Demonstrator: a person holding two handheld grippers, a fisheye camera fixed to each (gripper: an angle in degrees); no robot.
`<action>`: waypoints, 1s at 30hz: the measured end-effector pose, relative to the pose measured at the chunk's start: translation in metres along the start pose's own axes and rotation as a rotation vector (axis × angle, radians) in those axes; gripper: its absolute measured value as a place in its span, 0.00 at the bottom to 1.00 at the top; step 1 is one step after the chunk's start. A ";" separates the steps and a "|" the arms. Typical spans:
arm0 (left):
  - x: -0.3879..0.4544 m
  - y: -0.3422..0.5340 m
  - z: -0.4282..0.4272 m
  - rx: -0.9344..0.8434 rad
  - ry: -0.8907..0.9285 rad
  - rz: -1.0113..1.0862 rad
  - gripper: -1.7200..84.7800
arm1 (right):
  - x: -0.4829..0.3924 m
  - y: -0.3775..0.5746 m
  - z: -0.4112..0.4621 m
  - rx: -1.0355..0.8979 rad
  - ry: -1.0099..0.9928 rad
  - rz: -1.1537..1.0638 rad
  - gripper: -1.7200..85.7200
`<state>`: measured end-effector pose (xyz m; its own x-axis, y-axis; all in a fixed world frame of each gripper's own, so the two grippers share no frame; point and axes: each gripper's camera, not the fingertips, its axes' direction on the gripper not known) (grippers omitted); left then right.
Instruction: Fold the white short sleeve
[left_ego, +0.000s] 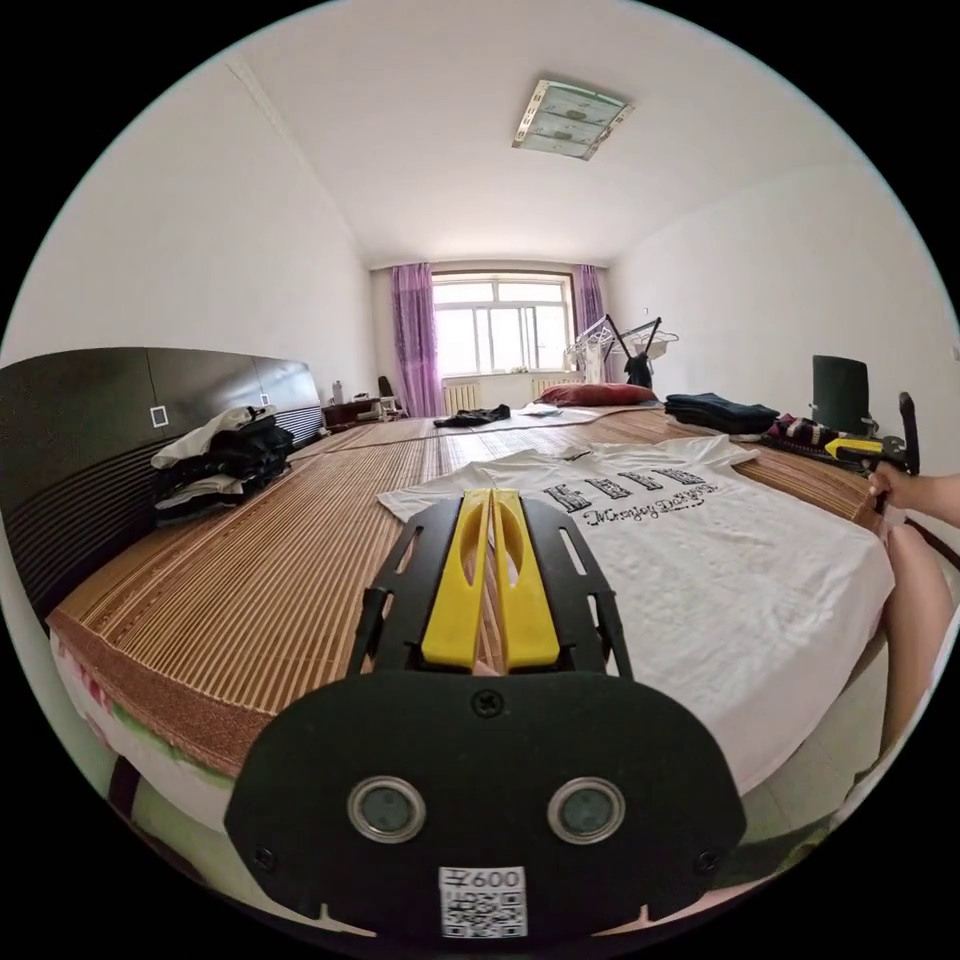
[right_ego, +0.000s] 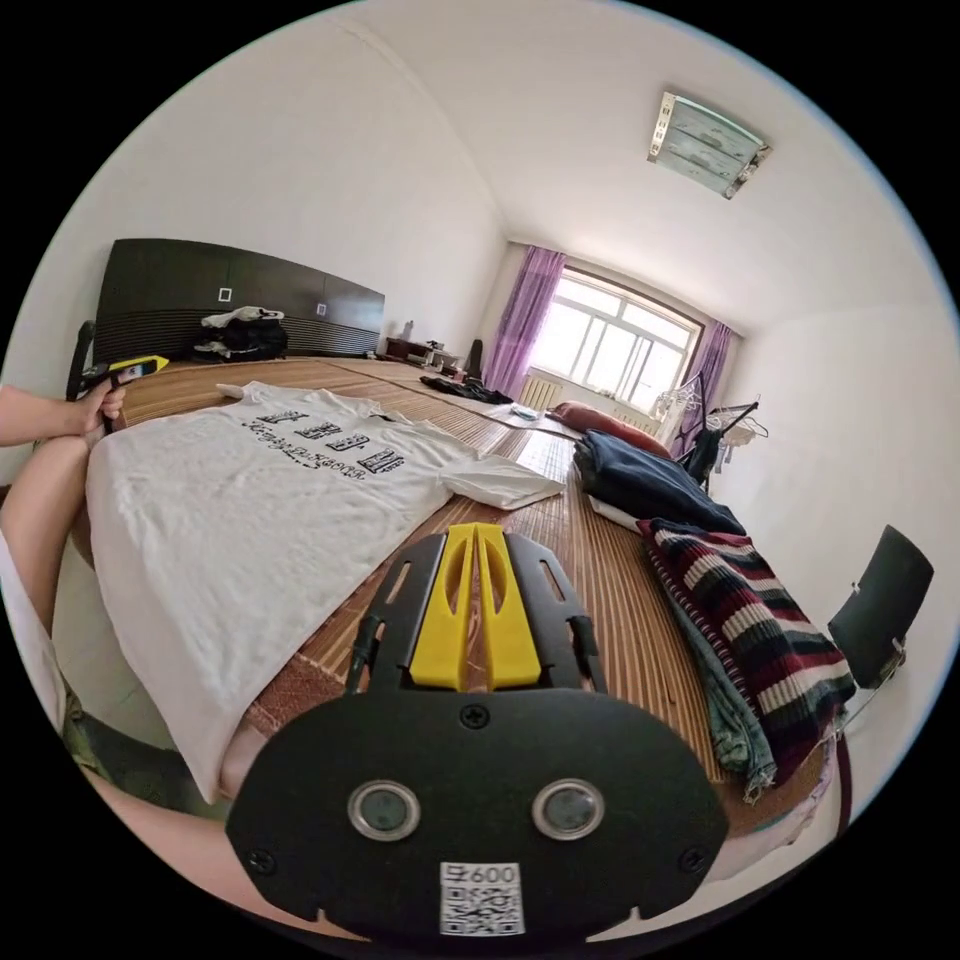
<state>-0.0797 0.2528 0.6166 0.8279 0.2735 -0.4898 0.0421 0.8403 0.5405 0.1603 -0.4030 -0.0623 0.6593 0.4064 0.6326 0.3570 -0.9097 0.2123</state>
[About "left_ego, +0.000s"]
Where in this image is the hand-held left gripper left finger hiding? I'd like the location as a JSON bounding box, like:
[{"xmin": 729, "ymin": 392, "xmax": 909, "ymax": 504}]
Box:
[{"xmin": 420, "ymin": 488, "xmax": 493, "ymax": 668}]

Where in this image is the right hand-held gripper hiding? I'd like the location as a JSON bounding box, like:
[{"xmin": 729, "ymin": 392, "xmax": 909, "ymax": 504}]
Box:
[{"xmin": 824, "ymin": 434, "xmax": 910, "ymax": 477}]

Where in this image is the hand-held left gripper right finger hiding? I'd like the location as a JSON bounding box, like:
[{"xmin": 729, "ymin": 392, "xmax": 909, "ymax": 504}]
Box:
[{"xmin": 491, "ymin": 488, "xmax": 561, "ymax": 670}]

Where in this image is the person's right forearm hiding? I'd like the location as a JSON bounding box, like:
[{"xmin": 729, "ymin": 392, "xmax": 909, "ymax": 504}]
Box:
[{"xmin": 903, "ymin": 470, "xmax": 960, "ymax": 531}]

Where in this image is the white printed short sleeve shirt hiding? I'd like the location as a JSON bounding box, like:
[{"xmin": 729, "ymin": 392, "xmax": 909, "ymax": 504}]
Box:
[{"xmin": 376, "ymin": 434, "xmax": 898, "ymax": 798}]

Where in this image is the person's right hand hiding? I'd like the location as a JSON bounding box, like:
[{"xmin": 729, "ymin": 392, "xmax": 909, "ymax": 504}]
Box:
[{"xmin": 867, "ymin": 463, "xmax": 915, "ymax": 517}]

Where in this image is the striped dark garment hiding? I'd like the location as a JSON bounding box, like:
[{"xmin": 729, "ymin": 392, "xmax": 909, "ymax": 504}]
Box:
[{"xmin": 760, "ymin": 413, "xmax": 850, "ymax": 454}]

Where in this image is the black chair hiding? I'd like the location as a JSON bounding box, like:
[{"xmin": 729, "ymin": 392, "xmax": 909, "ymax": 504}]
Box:
[{"xmin": 811, "ymin": 353, "xmax": 877, "ymax": 438}]

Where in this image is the stack of folded dark clothes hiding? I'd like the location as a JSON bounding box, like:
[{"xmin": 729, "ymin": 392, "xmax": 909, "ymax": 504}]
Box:
[{"xmin": 662, "ymin": 390, "xmax": 782, "ymax": 438}]

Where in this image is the black garment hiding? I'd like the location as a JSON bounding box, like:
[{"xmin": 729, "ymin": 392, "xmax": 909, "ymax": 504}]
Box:
[{"xmin": 433, "ymin": 404, "xmax": 514, "ymax": 430}]

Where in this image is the person's body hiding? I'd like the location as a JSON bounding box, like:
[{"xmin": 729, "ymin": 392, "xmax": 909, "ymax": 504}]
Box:
[{"xmin": 878, "ymin": 522, "xmax": 960, "ymax": 763}]

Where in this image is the dark wooden side table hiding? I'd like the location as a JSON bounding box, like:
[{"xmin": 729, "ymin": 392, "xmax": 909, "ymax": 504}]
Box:
[{"xmin": 321, "ymin": 378, "xmax": 409, "ymax": 431}]

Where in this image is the bed with woven mat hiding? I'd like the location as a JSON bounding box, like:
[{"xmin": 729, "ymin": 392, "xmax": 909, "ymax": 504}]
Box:
[{"xmin": 0, "ymin": 345, "xmax": 901, "ymax": 834}]

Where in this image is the red pillow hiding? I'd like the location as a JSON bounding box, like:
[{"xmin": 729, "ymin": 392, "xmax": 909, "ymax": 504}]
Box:
[{"xmin": 537, "ymin": 381, "xmax": 659, "ymax": 409}]

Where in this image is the clothes drying rack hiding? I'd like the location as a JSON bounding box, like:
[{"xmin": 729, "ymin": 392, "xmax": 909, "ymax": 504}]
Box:
[{"xmin": 563, "ymin": 314, "xmax": 681, "ymax": 393}]

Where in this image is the purple curtain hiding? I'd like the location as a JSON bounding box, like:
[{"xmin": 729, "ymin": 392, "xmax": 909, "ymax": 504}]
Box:
[
  {"xmin": 572, "ymin": 263, "xmax": 608, "ymax": 376},
  {"xmin": 390, "ymin": 261, "xmax": 446, "ymax": 418}
]

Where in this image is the pile of clothes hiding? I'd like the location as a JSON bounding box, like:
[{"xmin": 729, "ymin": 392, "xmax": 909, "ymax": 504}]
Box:
[{"xmin": 151, "ymin": 405, "xmax": 296, "ymax": 527}]

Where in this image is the window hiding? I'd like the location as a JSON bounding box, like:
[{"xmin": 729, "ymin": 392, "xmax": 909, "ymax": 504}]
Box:
[{"xmin": 431, "ymin": 272, "xmax": 577, "ymax": 377}]

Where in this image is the square ceiling lamp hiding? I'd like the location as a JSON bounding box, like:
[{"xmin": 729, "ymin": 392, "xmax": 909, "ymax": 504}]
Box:
[{"xmin": 511, "ymin": 77, "xmax": 636, "ymax": 162}]

